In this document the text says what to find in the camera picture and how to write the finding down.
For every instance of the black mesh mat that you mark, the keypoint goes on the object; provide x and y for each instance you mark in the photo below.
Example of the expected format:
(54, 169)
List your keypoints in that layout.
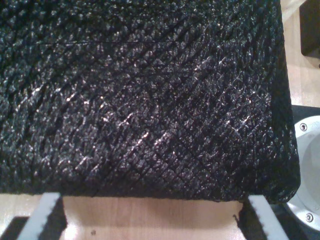
(150, 100)

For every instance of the black box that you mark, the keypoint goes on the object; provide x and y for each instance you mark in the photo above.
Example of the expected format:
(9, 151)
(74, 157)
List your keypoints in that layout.
(311, 30)

